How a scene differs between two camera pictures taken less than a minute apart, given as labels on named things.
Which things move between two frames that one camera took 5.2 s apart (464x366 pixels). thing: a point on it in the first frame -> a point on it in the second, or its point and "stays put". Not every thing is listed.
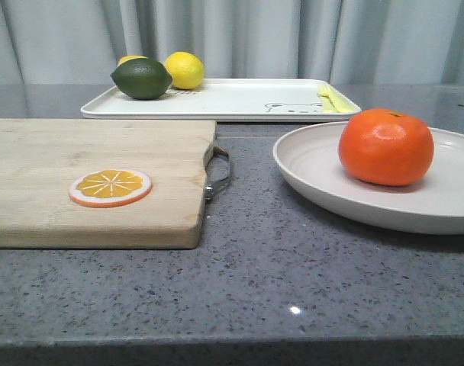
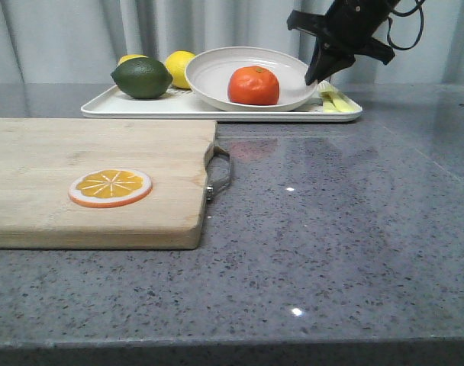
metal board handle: x=211 y=188 stays put
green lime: x=142 y=78 stays put
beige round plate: x=443 y=202 -> x=209 y=75
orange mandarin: x=386 y=146 -> x=253 y=85
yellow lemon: x=186 y=70 stays put
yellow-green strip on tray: x=332 y=101 stays put
